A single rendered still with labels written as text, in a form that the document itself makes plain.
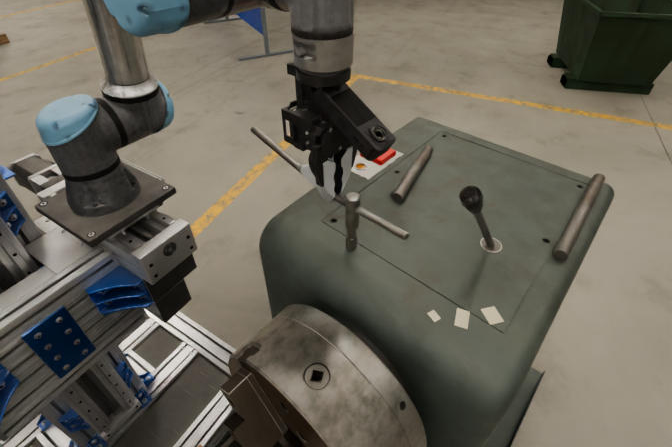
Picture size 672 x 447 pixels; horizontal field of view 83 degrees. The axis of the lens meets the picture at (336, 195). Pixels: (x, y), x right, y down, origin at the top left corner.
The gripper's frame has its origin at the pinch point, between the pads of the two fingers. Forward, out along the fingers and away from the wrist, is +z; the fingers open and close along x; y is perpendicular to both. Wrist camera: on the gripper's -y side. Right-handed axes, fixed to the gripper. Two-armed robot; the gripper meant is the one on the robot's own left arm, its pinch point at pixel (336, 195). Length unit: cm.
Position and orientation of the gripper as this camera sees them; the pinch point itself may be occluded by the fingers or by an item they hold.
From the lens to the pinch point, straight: 59.8
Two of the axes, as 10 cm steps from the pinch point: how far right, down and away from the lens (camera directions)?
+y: -7.5, -4.1, 5.2
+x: -6.6, 4.7, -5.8
